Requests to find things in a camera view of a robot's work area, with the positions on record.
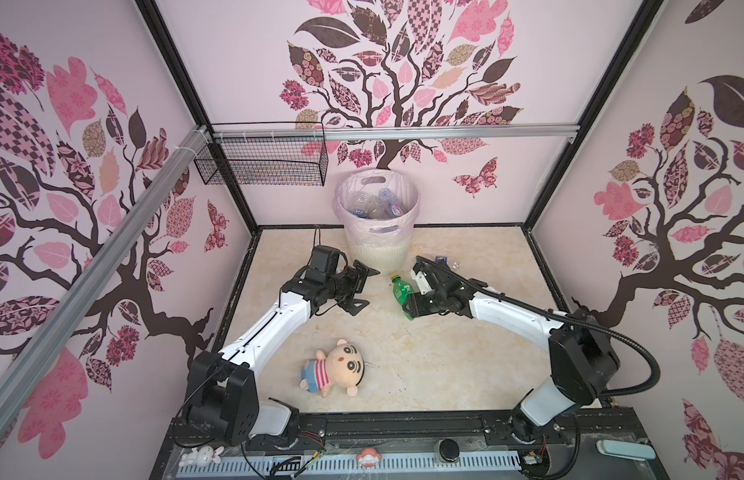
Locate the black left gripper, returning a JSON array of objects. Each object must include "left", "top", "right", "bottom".
[{"left": 325, "top": 259, "right": 380, "bottom": 315}]

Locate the green plastic bottle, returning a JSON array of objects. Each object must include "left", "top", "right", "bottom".
[{"left": 391, "top": 274, "right": 414, "bottom": 320}]

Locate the blue label water bottle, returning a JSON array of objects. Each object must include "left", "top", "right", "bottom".
[{"left": 346, "top": 191, "right": 379, "bottom": 219}]

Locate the tall clear bottle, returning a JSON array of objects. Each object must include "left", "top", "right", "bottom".
[{"left": 378, "top": 188, "right": 407, "bottom": 218}]

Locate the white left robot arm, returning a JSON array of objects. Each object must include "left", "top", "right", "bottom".
[{"left": 178, "top": 245, "right": 380, "bottom": 446}]

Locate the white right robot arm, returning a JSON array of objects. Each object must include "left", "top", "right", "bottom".
[{"left": 403, "top": 256, "right": 620, "bottom": 444}]

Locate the white ribbed trash bin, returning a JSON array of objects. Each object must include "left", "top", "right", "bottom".
[{"left": 344, "top": 229, "right": 413, "bottom": 275}]

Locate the cartoon boy plush doll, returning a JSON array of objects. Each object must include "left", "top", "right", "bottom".
[{"left": 299, "top": 339, "right": 366, "bottom": 398}]

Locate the black round knob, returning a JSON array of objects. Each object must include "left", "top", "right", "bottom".
[{"left": 435, "top": 439, "right": 461, "bottom": 464}]

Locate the red white small figurine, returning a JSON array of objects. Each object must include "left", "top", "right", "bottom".
[{"left": 356, "top": 447, "right": 382, "bottom": 469}]

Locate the white vent strip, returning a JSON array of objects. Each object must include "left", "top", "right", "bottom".
[{"left": 176, "top": 451, "right": 521, "bottom": 479}]

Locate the white bunny figurine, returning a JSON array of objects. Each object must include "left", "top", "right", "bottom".
[{"left": 179, "top": 445, "right": 225, "bottom": 468}]

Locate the black corrugated cable conduit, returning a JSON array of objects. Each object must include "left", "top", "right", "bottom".
[{"left": 431, "top": 256, "right": 661, "bottom": 398}]

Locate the black wire basket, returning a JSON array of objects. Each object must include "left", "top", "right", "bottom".
[{"left": 194, "top": 120, "right": 329, "bottom": 187}]

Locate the aluminium rail back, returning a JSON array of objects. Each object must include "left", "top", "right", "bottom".
[{"left": 213, "top": 124, "right": 580, "bottom": 141}]

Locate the aluminium rail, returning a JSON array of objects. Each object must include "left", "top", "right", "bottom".
[
  {"left": 0, "top": 125, "right": 209, "bottom": 439},
  {"left": 213, "top": 124, "right": 580, "bottom": 141}
]

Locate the white handle device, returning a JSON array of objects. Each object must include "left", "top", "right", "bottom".
[{"left": 596, "top": 439, "right": 657, "bottom": 461}]

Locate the aluminium rail left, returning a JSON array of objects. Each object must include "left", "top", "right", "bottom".
[{"left": 0, "top": 125, "right": 209, "bottom": 439}]

